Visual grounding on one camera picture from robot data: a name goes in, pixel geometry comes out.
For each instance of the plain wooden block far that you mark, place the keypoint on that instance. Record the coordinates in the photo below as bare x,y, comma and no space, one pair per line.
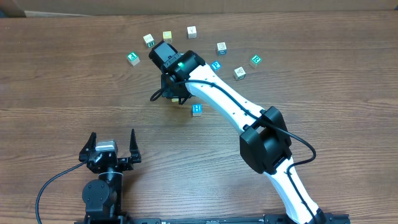
192,32

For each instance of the wooden block green side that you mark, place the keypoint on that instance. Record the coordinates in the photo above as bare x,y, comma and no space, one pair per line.
239,73

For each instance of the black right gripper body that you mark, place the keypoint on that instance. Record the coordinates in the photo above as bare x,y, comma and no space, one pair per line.
170,91

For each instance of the dark green R block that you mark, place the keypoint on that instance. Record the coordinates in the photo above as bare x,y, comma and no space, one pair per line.
149,40

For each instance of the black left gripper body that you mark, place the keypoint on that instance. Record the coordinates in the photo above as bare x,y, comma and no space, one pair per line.
122,163

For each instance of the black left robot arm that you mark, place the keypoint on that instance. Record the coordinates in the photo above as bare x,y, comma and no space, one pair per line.
103,196

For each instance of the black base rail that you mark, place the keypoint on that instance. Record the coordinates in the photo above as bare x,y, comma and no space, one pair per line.
265,219

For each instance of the green R block right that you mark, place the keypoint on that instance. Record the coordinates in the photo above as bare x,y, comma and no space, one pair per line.
255,61

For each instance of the blue H letter block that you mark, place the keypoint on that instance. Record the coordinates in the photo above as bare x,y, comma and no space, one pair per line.
197,110

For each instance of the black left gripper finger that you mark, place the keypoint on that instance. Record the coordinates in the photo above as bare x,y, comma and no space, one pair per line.
88,148
133,149

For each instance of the blue P letter block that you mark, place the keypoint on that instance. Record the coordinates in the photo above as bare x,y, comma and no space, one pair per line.
215,66

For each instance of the blue side wooden block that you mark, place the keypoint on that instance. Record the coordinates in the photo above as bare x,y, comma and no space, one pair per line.
221,48

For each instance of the yellow top wooden block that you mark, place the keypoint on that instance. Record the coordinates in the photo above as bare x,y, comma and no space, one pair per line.
167,36

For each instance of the green E letter block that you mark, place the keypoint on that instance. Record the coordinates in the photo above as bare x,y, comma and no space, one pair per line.
133,58

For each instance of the cardboard back wall panel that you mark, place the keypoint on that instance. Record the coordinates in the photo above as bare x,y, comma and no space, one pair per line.
132,7

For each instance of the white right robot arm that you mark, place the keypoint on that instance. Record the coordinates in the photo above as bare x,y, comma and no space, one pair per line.
264,141

